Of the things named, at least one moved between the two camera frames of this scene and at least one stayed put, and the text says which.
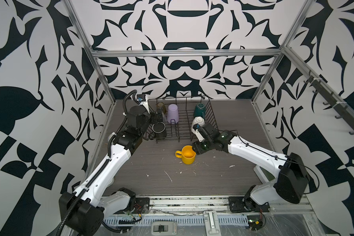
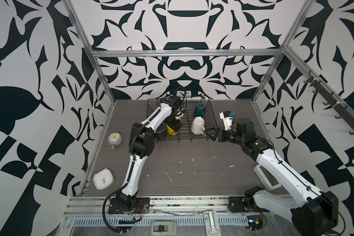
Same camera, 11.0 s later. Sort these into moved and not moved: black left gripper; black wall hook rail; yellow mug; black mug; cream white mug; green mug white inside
Moved: yellow mug; black left gripper
Not moved: cream white mug; green mug white inside; black mug; black wall hook rail
